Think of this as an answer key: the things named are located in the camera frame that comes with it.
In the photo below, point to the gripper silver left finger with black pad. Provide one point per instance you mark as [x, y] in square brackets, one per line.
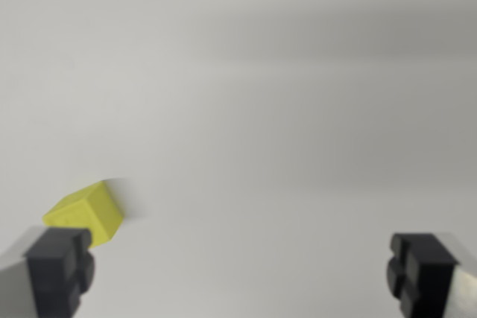
[52, 273]

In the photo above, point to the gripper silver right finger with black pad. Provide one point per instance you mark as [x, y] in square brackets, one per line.
[425, 277]

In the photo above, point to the yellow cube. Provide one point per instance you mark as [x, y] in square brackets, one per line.
[97, 213]

